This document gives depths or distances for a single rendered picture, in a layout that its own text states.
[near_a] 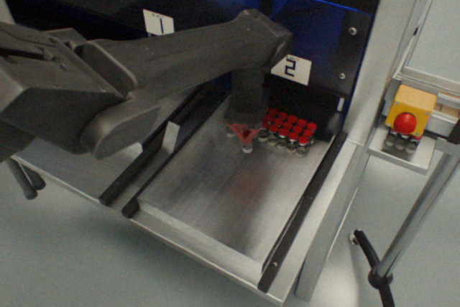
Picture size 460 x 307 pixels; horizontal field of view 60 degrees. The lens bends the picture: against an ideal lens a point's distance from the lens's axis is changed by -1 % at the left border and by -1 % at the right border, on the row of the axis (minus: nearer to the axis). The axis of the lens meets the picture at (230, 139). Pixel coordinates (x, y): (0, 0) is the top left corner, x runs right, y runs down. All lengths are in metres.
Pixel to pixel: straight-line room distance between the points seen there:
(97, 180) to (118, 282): 0.91
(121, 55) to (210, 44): 0.13
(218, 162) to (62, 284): 1.09
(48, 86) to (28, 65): 0.02
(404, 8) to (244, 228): 0.46
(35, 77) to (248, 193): 0.60
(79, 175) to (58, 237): 1.04
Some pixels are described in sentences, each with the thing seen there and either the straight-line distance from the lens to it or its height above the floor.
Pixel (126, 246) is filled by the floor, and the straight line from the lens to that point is 1.79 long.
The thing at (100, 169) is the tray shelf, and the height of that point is 0.88.
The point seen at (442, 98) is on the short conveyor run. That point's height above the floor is 0.97.
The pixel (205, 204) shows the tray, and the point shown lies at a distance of 0.78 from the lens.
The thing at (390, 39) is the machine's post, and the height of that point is 1.14.
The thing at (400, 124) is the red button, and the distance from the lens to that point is 0.82.
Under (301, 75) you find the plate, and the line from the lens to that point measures 0.86.
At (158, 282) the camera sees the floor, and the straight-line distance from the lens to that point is 1.70.
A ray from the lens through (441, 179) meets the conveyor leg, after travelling 1.15.
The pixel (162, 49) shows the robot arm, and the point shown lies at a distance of 0.39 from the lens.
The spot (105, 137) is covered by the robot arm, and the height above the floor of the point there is 1.32.
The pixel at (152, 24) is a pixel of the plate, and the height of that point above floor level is 1.02.
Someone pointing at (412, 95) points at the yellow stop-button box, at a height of 1.03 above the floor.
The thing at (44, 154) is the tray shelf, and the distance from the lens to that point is 0.95.
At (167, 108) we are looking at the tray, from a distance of 0.98.
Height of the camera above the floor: 1.53
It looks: 47 degrees down
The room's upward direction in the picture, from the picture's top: straight up
